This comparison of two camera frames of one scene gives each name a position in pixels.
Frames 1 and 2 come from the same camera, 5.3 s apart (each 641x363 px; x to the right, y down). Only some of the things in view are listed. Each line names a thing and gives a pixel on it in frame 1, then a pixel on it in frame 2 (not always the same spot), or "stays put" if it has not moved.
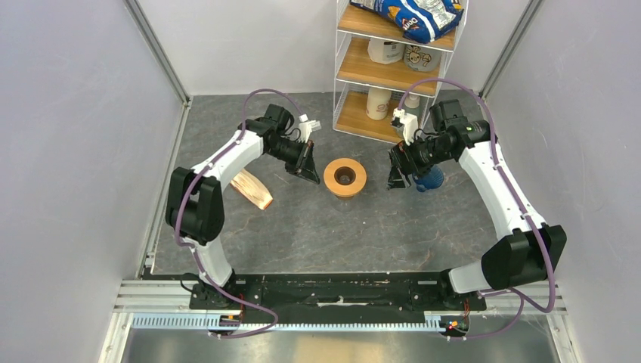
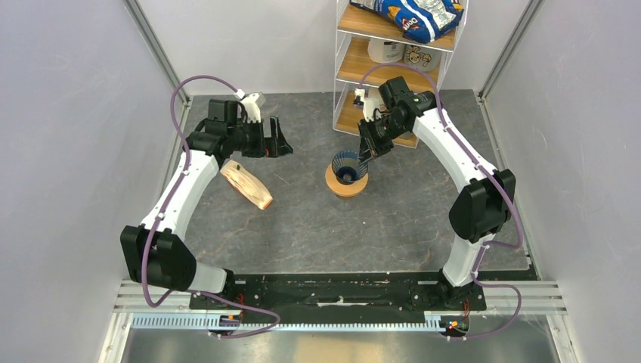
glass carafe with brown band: (342, 203) stays put
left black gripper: (304, 165) -> (269, 147)
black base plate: (335, 294) stays put
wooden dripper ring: (345, 178) stays put
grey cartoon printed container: (421, 59) stays put
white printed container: (384, 51) stays put
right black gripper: (401, 154) -> (376, 148)
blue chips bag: (424, 21) stays put
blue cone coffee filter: (431, 180) -> (346, 166)
